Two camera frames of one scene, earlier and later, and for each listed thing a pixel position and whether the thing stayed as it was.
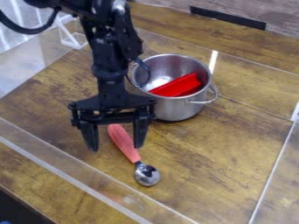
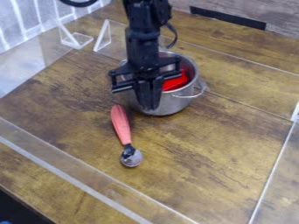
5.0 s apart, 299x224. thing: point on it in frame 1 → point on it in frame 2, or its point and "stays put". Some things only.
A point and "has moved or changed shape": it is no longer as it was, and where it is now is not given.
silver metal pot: [176, 80] has moved or changed shape
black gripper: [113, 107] → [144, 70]
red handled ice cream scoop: [147, 175] has moved or changed shape
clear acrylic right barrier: [278, 205] stays put
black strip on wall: [228, 18] stays put
